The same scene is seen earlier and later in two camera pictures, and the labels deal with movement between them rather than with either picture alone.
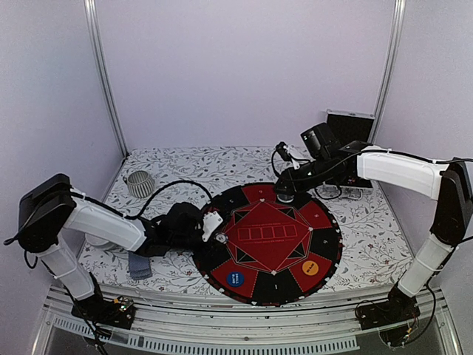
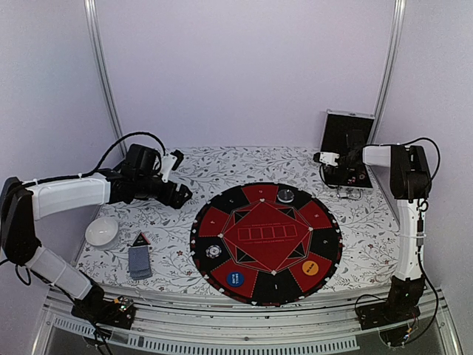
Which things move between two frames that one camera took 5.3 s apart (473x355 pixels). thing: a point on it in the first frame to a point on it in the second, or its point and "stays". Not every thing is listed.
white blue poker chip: x=221 y=237 to x=213 y=251
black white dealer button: x=285 y=197 stays
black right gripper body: x=302 y=184 to x=343 y=174
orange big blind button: x=310 y=268 stays
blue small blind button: x=235 y=279 stays
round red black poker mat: x=271 y=252 stays
